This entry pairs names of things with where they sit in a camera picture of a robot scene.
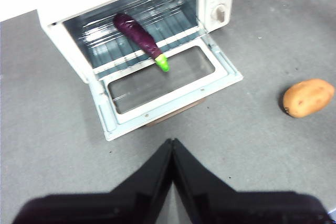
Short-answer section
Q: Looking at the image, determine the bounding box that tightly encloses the white oven knob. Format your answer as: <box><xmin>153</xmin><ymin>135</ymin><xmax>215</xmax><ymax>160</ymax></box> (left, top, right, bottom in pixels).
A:
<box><xmin>212</xmin><ymin>4</ymin><xmax>228</xmax><ymax>23</ymax></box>

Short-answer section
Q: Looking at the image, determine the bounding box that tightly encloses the metal wire oven rack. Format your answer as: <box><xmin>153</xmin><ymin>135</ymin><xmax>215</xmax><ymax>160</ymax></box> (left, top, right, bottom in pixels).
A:
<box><xmin>78</xmin><ymin>0</ymin><xmax>208</xmax><ymax>75</ymax></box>

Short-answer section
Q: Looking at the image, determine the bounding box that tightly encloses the glass oven door with handle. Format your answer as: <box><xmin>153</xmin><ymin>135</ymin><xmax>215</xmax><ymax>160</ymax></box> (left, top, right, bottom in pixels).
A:
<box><xmin>88</xmin><ymin>35</ymin><xmax>244</xmax><ymax>142</ymax></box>

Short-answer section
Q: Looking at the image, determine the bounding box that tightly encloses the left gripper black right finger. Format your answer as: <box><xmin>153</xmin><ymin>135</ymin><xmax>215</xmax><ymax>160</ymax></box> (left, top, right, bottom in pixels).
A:
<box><xmin>172</xmin><ymin>137</ymin><xmax>333</xmax><ymax>224</ymax></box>

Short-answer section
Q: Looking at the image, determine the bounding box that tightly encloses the white Toshiba toaster oven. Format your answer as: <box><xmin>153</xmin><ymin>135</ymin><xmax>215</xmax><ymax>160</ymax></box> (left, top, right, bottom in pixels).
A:
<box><xmin>36</xmin><ymin>0</ymin><xmax>236</xmax><ymax>84</ymax></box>

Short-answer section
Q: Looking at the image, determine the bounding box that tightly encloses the purple eggplant with green stem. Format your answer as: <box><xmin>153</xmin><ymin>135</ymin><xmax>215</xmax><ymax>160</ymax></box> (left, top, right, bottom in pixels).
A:
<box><xmin>112</xmin><ymin>13</ymin><xmax>171</xmax><ymax>73</ymax></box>

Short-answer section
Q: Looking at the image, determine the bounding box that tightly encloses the brown potato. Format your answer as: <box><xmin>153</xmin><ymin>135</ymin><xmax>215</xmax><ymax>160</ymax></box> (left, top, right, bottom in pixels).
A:
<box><xmin>282</xmin><ymin>78</ymin><xmax>335</xmax><ymax>119</ymax></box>

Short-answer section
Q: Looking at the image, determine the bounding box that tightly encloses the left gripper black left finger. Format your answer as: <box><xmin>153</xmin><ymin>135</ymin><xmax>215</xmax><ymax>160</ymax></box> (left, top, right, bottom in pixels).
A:
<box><xmin>12</xmin><ymin>138</ymin><xmax>174</xmax><ymax>224</ymax></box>

